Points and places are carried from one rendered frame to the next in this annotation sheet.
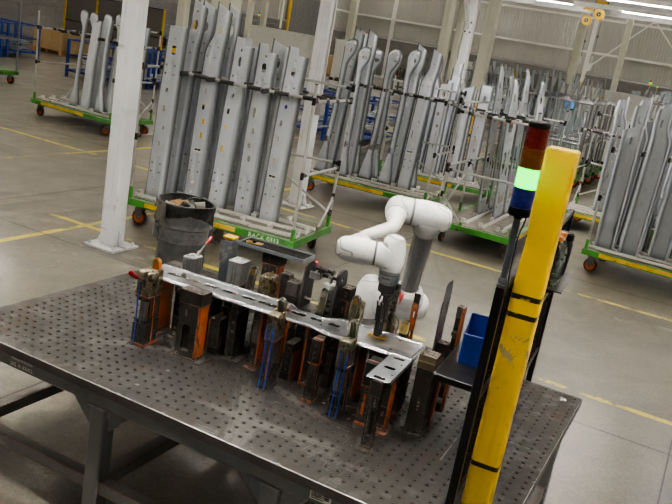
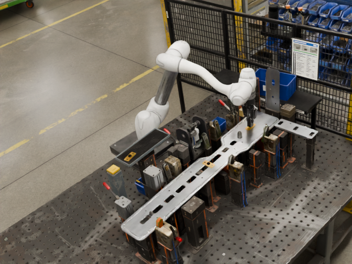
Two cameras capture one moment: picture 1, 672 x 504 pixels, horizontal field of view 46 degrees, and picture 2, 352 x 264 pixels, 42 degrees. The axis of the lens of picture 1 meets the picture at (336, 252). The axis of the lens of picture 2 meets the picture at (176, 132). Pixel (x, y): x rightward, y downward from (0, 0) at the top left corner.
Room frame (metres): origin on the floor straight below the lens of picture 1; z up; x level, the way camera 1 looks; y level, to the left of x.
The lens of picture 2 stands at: (2.52, 2.29, 2.94)
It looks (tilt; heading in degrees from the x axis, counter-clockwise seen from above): 36 degrees down; 298
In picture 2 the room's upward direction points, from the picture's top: 10 degrees counter-clockwise
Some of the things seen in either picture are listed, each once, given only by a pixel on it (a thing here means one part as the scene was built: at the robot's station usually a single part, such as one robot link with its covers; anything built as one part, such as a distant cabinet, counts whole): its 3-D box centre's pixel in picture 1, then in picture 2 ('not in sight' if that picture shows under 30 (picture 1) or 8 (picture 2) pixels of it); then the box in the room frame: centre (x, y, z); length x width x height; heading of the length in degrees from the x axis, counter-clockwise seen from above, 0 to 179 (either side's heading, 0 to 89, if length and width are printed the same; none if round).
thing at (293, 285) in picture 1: (290, 318); (184, 168); (3.62, 0.16, 0.89); 0.13 x 0.11 x 0.38; 159
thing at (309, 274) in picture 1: (318, 314); (195, 151); (3.58, 0.03, 0.94); 0.18 x 0.13 x 0.49; 69
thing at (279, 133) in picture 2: (370, 391); (279, 149); (3.05, -0.24, 0.84); 0.11 x 0.10 x 0.28; 159
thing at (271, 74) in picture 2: (441, 319); (272, 89); (3.15, -0.48, 1.17); 0.12 x 0.01 x 0.34; 159
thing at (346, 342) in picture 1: (341, 376); (271, 156); (3.08, -0.11, 0.87); 0.12 x 0.09 x 0.35; 159
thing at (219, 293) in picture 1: (277, 308); (207, 166); (3.42, 0.22, 1.00); 1.38 x 0.22 x 0.02; 69
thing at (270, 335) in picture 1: (271, 349); (237, 184); (3.23, 0.20, 0.87); 0.12 x 0.09 x 0.35; 159
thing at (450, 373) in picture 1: (484, 351); (261, 89); (3.29, -0.72, 1.02); 0.90 x 0.22 x 0.03; 159
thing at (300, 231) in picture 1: (238, 154); not in sight; (8.07, 1.16, 0.88); 1.93 x 1.01 x 1.76; 71
